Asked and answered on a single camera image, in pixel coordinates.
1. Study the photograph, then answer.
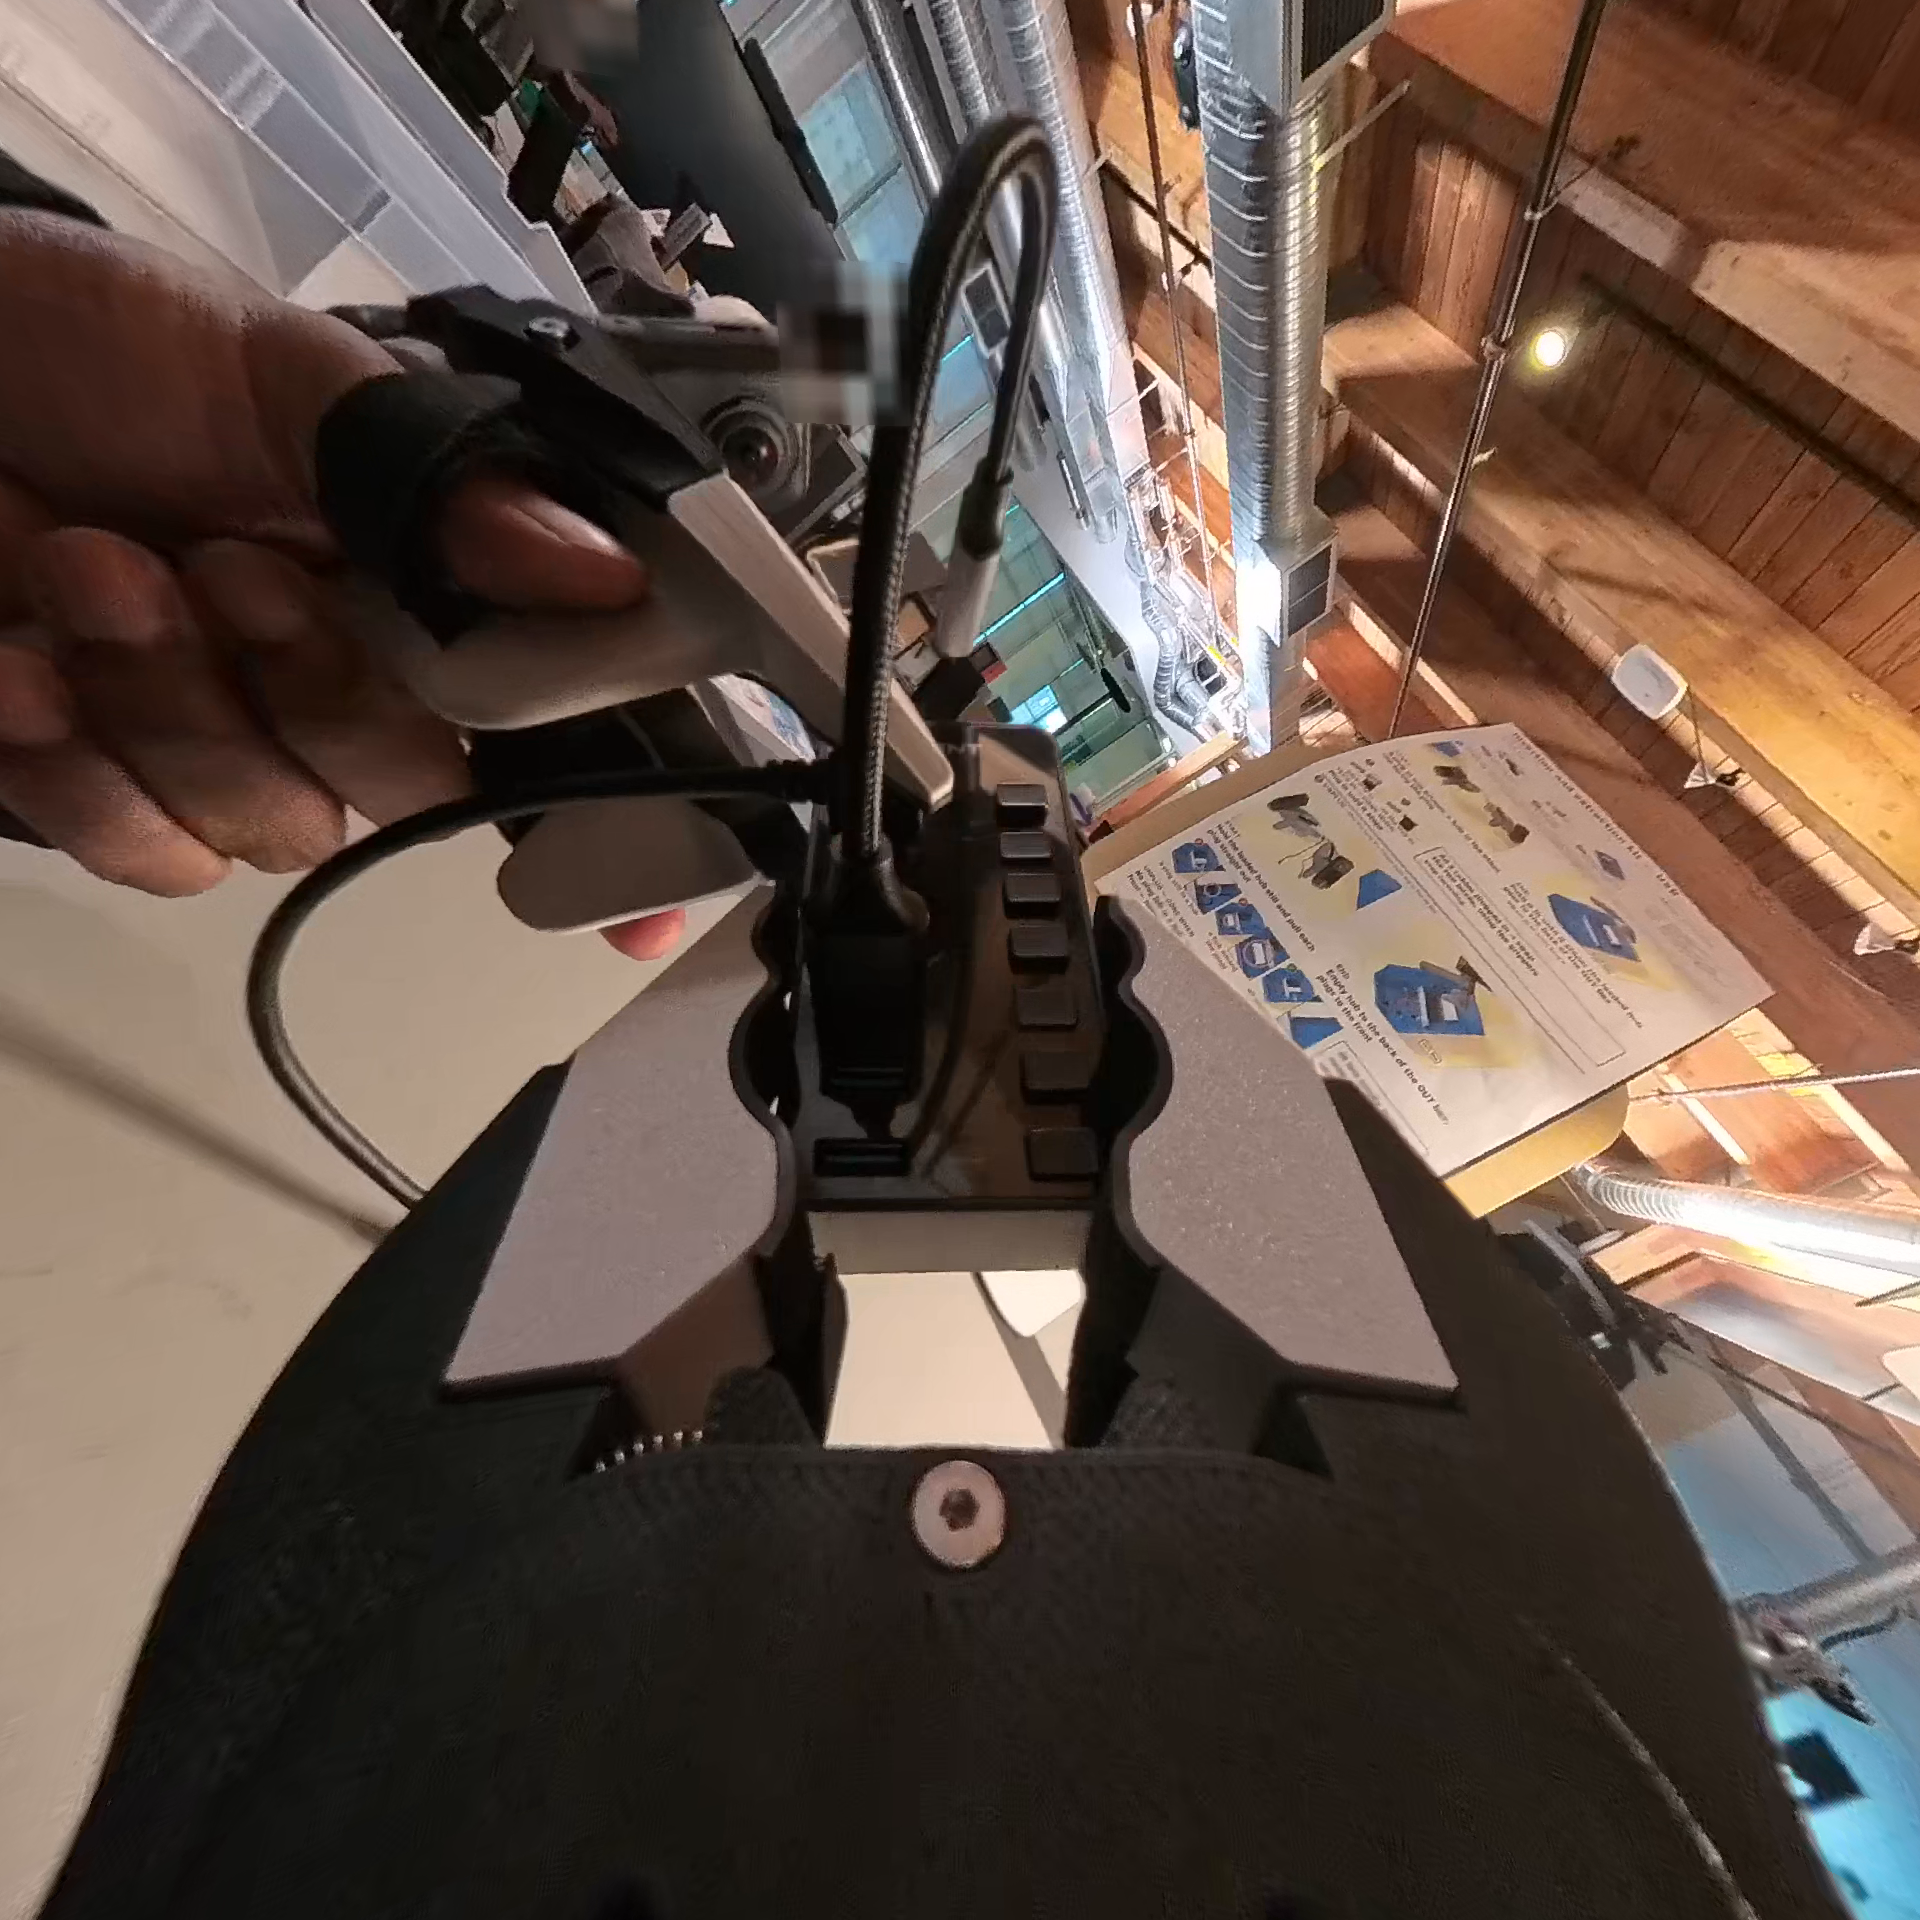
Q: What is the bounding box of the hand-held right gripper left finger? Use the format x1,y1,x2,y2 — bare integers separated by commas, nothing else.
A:
442,888,845,1424

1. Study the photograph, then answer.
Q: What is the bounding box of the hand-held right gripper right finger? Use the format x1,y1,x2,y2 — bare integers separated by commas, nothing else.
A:
1067,897,1464,1452

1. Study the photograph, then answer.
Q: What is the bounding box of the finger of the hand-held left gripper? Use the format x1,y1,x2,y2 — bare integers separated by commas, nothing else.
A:
665,468,959,820
494,817,769,942

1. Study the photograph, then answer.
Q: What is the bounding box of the black braided cable grey end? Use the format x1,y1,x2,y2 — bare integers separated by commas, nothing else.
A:
810,116,1063,1120

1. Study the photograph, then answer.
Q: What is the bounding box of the clear plastic bin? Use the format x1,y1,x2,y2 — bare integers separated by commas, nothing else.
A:
90,0,593,310

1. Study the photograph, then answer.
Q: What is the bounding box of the black silver USB hub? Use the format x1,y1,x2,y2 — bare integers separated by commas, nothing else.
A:
792,723,1124,1278

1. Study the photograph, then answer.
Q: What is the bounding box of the short black USB cable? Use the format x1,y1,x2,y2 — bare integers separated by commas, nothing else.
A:
245,763,834,1211

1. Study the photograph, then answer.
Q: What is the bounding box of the cardboard clipboard with paper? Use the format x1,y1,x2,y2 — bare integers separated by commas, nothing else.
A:
1080,725,1780,1220

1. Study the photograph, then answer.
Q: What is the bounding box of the silver ventilation duct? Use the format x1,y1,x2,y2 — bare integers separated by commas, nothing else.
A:
1196,0,1351,752

